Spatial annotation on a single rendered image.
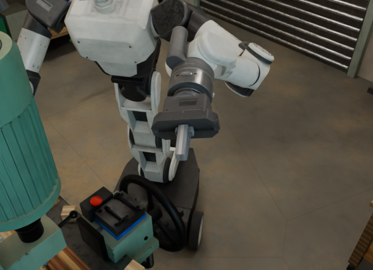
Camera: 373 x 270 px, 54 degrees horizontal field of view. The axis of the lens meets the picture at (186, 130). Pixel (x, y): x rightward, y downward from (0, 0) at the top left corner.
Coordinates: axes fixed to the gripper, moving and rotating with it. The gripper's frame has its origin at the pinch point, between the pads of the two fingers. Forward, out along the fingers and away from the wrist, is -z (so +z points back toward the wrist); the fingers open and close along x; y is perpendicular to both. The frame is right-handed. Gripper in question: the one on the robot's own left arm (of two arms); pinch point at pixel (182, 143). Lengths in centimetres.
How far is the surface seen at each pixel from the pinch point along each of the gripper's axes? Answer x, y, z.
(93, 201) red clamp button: 29.4, -25.9, 2.7
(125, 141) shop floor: 90, -145, 116
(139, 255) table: 21.1, -42.0, -4.6
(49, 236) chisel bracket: 32.6, -18.0, -9.8
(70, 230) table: 40, -36, 0
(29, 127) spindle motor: 22.3, 11.1, -4.0
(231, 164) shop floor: 14, -156, 101
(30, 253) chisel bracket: 35.1, -17.1, -14.0
